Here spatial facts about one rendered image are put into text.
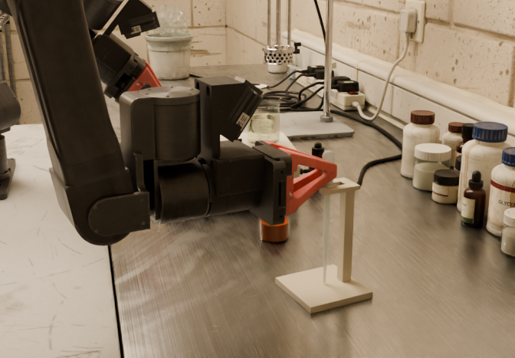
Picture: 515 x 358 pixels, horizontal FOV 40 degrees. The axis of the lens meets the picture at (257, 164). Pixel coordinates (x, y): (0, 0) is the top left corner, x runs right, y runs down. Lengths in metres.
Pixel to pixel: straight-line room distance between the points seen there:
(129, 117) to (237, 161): 0.11
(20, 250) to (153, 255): 0.17
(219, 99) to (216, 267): 0.27
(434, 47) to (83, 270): 0.90
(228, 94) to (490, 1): 0.75
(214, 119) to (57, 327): 0.27
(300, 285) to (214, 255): 0.14
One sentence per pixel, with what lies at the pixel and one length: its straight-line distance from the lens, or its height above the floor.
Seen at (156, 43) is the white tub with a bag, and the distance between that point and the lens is 2.08.
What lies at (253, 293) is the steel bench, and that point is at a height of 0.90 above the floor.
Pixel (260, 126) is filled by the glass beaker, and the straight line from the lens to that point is 1.04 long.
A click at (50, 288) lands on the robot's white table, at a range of 0.85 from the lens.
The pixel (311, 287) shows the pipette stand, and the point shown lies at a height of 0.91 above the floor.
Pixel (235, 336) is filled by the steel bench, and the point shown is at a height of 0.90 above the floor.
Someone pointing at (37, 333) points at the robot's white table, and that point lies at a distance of 0.77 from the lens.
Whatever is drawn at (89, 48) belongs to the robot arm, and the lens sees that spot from 0.61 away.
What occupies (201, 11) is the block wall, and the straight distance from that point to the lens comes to 3.50.
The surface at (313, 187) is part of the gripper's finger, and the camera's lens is 0.74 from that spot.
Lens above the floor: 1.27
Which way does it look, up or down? 17 degrees down
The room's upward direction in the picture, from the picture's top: straight up
